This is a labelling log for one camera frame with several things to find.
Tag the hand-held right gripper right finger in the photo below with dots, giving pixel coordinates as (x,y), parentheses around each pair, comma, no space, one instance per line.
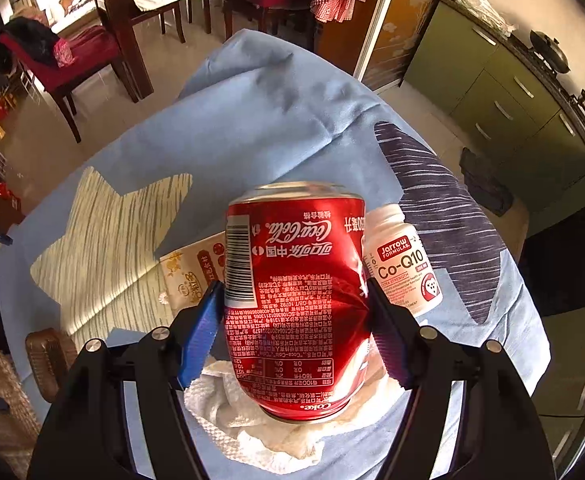
(390,340)

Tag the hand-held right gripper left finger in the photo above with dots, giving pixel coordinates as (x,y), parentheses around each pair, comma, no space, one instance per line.
(202,335)

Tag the red soda can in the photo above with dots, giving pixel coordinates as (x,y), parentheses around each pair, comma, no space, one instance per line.
(297,300)

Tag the beige snack sachet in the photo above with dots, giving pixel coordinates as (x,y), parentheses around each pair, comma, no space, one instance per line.
(192,275)

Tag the white supplement bottle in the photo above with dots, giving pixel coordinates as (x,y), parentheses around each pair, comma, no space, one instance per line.
(402,270)

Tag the crumpled white paper towel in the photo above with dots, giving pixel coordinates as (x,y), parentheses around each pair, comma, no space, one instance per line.
(272,442)

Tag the brown plastic tray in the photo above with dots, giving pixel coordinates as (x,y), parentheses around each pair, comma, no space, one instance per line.
(50,365)

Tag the dark floor cloth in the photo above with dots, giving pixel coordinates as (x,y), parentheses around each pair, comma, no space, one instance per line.
(485,182)

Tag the wicker chair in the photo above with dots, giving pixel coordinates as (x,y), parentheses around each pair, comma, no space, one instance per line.
(0,410)

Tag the blue printed tablecloth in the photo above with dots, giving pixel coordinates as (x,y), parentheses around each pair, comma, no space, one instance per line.
(282,130)

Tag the green lower cabinets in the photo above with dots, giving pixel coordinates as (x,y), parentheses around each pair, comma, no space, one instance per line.
(502,95)

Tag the wooden chair with red cushion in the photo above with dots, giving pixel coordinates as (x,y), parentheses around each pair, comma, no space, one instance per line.
(87,60)

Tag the patterned glass sliding door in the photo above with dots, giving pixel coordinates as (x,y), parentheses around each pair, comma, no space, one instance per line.
(387,30)

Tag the black wok with lid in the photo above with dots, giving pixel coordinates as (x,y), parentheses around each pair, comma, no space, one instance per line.
(551,52)

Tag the dark wooden dining chair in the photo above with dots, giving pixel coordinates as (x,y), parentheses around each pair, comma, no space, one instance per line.
(272,5)

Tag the dark jacket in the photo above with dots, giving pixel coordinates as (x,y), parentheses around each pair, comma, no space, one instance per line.
(25,40)

